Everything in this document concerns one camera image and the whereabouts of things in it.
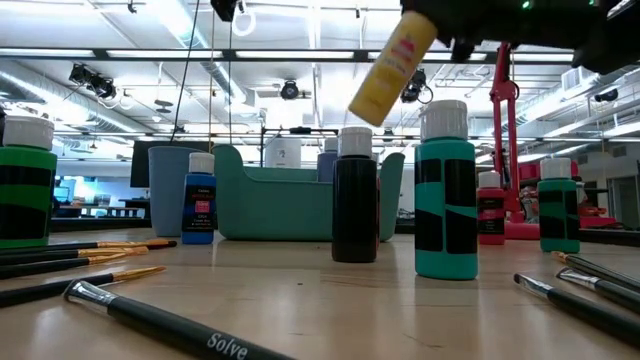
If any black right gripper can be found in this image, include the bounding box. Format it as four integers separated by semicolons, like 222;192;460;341
399;0;576;63

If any large yellow paint bottle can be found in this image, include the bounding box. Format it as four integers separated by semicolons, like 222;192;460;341
348;10;439;128

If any small teal paint bottle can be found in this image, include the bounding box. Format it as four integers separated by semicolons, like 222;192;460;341
413;99;479;281

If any large purple paint bottle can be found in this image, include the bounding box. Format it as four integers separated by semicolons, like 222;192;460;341
316;137;340;184

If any blue-grey plastic cup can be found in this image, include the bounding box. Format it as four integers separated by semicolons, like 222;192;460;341
147;145;207;238

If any small red paint bottle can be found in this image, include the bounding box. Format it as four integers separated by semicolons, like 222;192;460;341
477;171;506;246

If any small black paint bottle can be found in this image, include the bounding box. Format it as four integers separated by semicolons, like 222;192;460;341
331;126;379;264

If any small blue paint bottle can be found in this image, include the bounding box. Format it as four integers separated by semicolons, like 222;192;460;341
181;152;218;246

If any teal plastic bin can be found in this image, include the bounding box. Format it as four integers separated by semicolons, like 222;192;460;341
212;144;406;243

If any dark green paint bottle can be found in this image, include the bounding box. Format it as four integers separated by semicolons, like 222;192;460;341
537;157;581;255

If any bright green paint bottle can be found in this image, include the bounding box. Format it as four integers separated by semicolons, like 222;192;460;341
0;115;58;250

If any black paintbrush Solve print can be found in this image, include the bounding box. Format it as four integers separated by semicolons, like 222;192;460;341
63;279;297;360

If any red desk lamp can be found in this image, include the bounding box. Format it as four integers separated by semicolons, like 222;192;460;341
489;42;542;242

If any white bucket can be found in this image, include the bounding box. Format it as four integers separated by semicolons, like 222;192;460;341
263;137;303;170

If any red shelf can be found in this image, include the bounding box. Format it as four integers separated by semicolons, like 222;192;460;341
518;158;619;230

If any black monitor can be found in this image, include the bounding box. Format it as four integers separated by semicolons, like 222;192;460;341
130;139;211;189

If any white hanging ring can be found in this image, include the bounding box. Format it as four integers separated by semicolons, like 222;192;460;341
232;9;257;38

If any black overhead frame beam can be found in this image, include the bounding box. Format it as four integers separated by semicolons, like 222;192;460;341
0;48;576;64

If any black ceiling camera with cable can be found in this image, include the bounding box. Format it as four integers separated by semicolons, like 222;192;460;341
402;67;434;105

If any black hanging cable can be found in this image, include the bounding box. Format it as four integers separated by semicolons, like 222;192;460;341
169;0;202;144

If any black overhead camera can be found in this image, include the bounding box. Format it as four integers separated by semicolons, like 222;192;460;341
279;78;300;101

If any black aluminium table frame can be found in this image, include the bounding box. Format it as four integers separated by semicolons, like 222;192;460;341
49;215;640;247

